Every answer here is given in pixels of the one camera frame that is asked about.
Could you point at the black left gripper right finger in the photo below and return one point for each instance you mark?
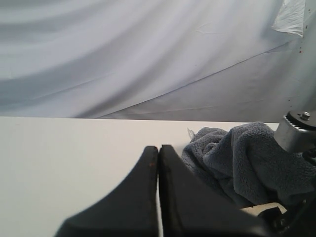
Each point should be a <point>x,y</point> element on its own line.
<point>189,208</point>

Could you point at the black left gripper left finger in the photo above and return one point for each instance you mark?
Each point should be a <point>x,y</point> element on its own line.
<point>129,210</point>

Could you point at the wooden block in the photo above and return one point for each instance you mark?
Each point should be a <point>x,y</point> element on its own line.
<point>256,210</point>

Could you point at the grey fluffy towel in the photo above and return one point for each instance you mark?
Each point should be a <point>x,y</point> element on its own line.
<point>246,166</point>

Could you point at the white backdrop sheet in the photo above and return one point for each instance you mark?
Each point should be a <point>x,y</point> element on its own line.
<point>208,60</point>

